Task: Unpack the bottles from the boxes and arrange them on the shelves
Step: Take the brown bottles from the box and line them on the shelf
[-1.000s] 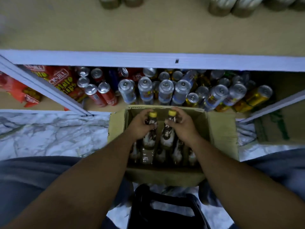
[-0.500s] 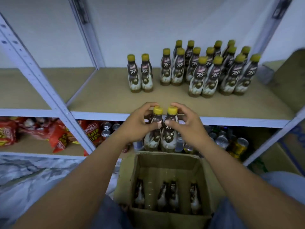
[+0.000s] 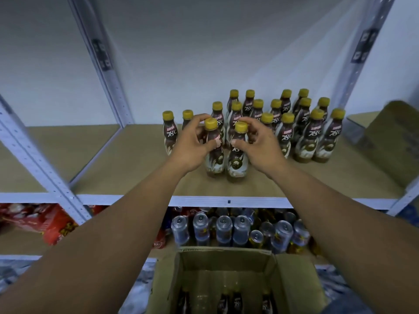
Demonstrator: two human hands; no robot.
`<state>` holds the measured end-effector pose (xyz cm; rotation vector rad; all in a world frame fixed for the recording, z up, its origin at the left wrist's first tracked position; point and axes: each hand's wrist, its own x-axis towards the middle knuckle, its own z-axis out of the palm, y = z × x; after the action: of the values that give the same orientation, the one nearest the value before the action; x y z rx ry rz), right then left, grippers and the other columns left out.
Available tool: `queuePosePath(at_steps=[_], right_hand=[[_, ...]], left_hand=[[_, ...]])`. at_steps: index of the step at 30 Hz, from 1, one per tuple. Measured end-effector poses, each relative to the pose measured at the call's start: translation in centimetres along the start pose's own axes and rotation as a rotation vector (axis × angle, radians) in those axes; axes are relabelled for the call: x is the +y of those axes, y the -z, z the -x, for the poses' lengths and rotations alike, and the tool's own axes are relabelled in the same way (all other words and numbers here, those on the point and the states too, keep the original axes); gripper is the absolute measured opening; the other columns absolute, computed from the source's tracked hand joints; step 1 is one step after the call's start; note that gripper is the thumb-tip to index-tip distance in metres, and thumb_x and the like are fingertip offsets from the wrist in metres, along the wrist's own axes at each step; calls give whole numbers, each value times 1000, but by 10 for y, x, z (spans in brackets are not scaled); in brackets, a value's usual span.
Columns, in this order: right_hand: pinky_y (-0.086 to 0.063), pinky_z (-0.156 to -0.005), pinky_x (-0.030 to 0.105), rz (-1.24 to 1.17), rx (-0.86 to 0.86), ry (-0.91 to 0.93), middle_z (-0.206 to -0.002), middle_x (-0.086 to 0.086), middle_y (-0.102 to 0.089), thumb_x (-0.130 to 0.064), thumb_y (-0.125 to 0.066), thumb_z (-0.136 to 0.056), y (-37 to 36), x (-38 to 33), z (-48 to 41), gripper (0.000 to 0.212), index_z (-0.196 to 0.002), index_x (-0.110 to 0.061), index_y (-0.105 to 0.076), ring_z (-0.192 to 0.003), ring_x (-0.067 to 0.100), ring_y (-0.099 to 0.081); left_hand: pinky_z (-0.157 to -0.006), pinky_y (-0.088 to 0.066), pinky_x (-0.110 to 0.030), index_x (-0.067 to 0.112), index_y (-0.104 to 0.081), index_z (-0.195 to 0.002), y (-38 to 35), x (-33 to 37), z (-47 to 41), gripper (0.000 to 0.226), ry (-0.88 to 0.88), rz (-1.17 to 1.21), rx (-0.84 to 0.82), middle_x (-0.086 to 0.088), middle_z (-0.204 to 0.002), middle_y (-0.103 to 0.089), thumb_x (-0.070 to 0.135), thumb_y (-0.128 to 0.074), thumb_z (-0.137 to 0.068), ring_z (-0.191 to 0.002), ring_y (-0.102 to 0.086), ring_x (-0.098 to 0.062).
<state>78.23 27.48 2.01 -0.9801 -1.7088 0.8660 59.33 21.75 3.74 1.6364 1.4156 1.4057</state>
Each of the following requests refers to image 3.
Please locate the row of silver cans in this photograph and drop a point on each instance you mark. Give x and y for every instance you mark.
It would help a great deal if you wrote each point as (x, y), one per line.
(222, 231)

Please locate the person's right hand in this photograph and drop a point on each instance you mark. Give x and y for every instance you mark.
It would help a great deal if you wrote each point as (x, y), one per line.
(262, 150)

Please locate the person's left forearm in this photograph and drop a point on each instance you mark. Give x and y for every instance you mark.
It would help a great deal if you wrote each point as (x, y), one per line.
(85, 258)

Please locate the group of Kopiko coffee bottles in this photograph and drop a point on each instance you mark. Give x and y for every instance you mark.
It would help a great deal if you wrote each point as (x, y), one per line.
(308, 145)

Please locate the brown cardboard box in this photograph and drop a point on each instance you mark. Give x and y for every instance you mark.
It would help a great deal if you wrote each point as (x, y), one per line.
(222, 265)

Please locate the person's left hand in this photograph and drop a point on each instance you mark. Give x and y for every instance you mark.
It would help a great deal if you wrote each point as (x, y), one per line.
(186, 150)

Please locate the red snack packet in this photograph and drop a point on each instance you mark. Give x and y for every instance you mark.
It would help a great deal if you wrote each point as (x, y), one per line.
(39, 219)

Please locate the person's right forearm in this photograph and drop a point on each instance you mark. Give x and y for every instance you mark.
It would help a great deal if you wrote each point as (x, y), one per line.
(353, 238)

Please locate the open brown carton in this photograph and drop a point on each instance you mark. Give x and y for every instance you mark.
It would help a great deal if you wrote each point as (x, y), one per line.
(396, 147)

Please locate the person's grey trousers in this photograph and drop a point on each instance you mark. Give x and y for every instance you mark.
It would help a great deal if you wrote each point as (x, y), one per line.
(347, 305)

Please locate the white metal shelving rack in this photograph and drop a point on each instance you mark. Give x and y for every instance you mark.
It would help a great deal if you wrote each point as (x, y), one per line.
(131, 160)

